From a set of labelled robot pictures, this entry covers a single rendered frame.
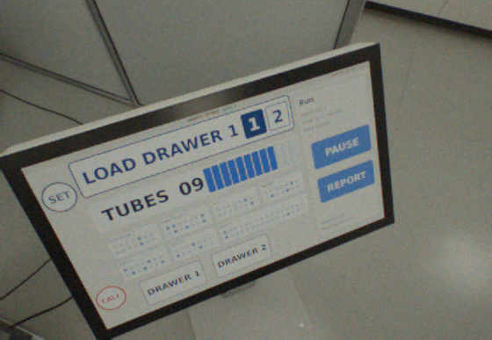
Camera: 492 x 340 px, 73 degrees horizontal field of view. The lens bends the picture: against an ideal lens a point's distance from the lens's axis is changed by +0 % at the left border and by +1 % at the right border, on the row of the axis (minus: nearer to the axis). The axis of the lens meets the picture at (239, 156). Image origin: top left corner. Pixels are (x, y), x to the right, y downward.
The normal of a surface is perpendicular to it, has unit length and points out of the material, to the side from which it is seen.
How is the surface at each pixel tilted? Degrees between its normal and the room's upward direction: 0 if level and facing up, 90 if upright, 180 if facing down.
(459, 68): 0
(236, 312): 3
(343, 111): 50
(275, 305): 3
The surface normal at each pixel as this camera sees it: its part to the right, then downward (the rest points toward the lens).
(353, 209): 0.27, 0.30
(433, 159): -0.01, -0.50
